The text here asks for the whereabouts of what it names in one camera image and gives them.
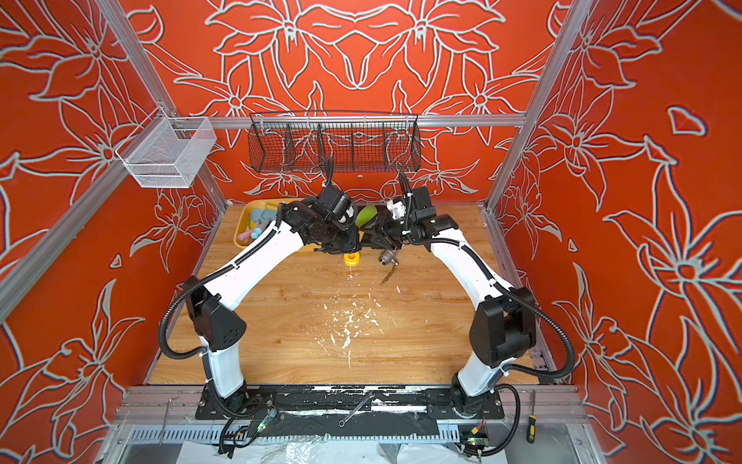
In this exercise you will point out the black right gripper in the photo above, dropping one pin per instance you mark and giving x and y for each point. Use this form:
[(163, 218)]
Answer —
[(388, 226)]

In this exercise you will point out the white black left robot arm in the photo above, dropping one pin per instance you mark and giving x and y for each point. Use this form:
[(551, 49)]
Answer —
[(327, 220)]

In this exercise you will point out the yellow storage box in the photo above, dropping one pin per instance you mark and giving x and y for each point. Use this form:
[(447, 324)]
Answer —
[(254, 219)]

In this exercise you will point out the green shovel wooden handle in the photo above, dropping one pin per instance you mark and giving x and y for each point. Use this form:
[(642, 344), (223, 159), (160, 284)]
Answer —
[(367, 213)]

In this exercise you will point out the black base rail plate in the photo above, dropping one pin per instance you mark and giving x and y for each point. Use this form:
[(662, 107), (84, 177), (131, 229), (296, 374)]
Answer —
[(435, 402)]

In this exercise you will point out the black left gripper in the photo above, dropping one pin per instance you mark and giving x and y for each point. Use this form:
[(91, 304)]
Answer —
[(353, 246)]

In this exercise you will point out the wrench on base rail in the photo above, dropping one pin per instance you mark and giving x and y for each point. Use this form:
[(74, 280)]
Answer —
[(365, 400)]

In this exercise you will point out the clear mesh wall basket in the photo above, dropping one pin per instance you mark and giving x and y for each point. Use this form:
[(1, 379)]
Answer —
[(168, 153)]

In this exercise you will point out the grey cable duct strip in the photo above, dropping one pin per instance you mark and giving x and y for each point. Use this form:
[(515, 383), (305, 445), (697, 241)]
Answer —
[(445, 433)]

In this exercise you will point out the yellow tape roll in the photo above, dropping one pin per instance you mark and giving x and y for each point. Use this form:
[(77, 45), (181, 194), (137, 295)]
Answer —
[(352, 259)]

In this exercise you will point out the black wire wall basket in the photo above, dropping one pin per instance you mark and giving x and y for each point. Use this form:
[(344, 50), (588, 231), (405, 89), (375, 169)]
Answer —
[(352, 141)]

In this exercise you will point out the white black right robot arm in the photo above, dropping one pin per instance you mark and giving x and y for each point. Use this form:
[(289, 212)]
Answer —
[(504, 325)]

